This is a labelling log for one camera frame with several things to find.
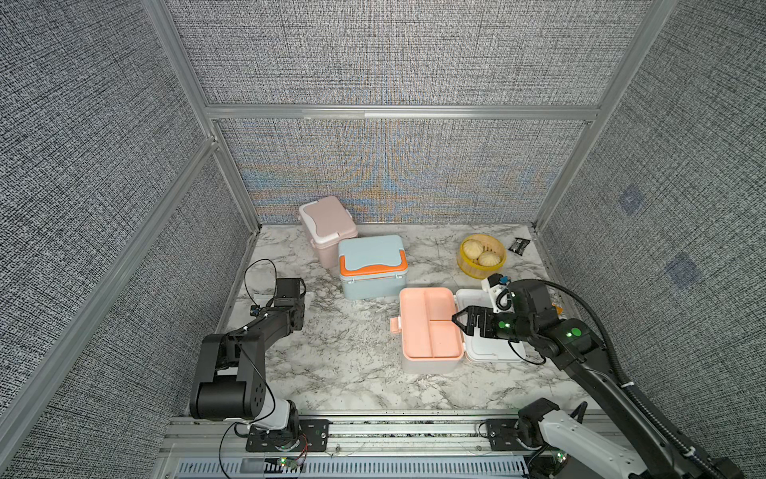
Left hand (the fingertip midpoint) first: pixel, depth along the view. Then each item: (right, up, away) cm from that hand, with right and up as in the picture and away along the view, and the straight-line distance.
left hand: (304, 298), depth 95 cm
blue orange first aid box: (+22, +10, -7) cm, 25 cm away
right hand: (+45, 0, -22) cm, 50 cm away
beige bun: (+57, +16, +10) cm, 59 cm away
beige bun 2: (+62, +12, +8) cm, 63 cm away
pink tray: (+37, -7, -14) cm, 40 cm away
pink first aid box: (+6, +25, +7) cm, 27 cm away
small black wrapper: (+75, +17, +16) cm, 79 cm away
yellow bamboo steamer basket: (+56, +9, +8) cm, 58 cm away
